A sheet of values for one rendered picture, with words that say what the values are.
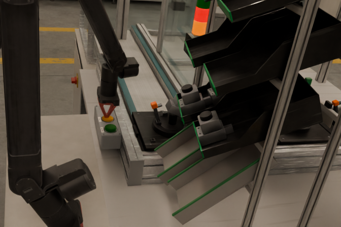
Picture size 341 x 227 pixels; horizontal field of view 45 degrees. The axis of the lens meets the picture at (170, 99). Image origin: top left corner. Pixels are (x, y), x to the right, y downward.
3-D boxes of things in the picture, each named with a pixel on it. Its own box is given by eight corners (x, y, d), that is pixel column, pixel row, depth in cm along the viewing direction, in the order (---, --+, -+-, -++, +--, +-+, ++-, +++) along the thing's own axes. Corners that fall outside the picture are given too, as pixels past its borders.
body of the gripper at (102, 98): (114, 90, 148) (116, 72, 144) (119, 104, 139) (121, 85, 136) (97, 90, 146) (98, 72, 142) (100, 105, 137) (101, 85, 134)
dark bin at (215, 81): (216, 97, 85) (207, 67, 82) (205, 72, 97) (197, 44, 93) (346, 55, 84) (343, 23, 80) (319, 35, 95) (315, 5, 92)
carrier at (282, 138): (279, 146, 148) (288, 117, 142) (250, 113, 168) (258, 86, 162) (335, 144, 155) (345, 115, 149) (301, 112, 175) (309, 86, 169)
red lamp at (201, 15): (196, 22, 147) (198, 8, 144) (192, 17, 151) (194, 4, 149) (209, 23, 148) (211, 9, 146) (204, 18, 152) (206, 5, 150)
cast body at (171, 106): (167, 112, 139) (178, 96, 137) (164, 105, 143) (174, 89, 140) (187, 119, 143) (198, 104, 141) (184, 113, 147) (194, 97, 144)
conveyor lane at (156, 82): (143, 175, 137) (146, 151, 132) (108, 71, 207) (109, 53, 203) (220, 170, 145) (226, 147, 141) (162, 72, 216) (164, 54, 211)
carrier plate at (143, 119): (145, 153, 133) (145, 148, 132) (131, 116, 153) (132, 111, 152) (213, 150, 140) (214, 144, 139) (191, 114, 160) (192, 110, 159)
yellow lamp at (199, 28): (194, 35, 149) (196, 22, 147) (190, 31, 153) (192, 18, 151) (206, 36, 150) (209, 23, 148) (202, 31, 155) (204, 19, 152)
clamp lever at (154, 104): (156, 123, 142) (151, 105, 138) (155, 120, 143) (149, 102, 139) (166, 119, 142) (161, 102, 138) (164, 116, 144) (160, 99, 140)
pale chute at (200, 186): (182, 225, 101) (171, 215, 99) (176, 190, 113) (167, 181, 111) (278, 164, 95) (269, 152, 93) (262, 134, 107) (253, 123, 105)
